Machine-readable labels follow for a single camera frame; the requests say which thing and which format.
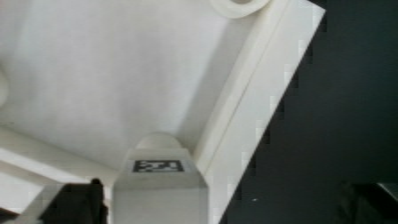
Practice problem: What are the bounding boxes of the white U-shaped fence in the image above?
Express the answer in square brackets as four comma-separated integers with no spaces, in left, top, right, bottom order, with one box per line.
[0,127,115,224]

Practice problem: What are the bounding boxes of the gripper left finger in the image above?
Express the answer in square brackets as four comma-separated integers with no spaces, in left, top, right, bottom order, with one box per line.
[38,178,108,224]

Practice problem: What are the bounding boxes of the white leg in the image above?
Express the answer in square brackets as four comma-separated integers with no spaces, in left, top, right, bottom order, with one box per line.
[111,133,207,224]

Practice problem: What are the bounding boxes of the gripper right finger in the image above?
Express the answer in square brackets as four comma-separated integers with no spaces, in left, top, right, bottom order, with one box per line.
[335,182,398,224]

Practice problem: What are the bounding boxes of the white square tabletop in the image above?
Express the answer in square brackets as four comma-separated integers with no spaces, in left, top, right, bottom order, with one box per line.
[0,0,325,224]

